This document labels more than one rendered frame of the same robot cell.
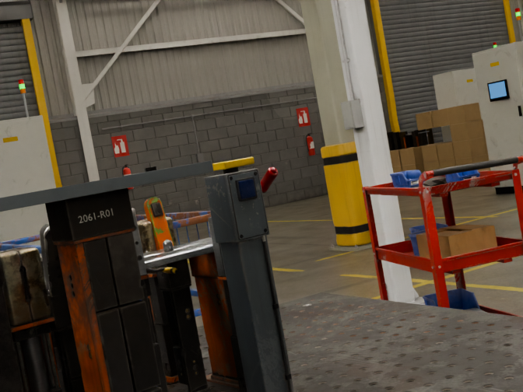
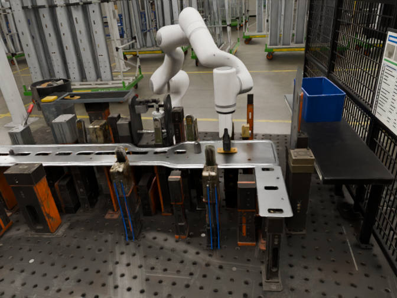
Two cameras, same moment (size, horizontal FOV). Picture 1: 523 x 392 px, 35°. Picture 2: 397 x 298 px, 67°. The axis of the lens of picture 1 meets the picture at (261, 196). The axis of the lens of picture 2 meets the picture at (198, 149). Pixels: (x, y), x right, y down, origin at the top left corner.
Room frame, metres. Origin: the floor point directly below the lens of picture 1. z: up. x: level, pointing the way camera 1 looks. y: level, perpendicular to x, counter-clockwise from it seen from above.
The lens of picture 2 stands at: (1.98, 1.70, 1.60)
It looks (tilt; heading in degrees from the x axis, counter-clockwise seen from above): 27 degrees down; 224
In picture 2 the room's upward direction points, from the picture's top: 5 degrees counter-clockwise
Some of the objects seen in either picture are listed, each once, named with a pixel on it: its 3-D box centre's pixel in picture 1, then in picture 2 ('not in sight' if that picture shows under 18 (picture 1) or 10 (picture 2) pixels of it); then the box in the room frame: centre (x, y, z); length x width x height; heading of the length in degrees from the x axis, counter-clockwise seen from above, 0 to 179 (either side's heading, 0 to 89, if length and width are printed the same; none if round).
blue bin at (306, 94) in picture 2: not in sight; (315, 98); (0.54, 1.15, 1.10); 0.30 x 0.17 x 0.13; 38
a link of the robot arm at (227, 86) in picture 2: not in sight; (225, 85); (1.09, 1.02, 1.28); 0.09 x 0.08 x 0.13; 156
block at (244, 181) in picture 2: not in sight; (246, 210); (1.20, 1.18, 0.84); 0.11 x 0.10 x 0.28; 35
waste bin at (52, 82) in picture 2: not in sight; (58, 108); (0.44, -2.32, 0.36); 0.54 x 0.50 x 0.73; 28
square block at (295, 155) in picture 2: not in sight; (298, 193); (1.04, 1.31, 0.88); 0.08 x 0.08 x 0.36; 35
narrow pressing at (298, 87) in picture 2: not in sight; (295, 112); (0.95, 1.24, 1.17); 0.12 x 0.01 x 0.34; 35
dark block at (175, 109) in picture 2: not in sight; (181, 147); (1.06, 0.69, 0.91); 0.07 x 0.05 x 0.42; 35
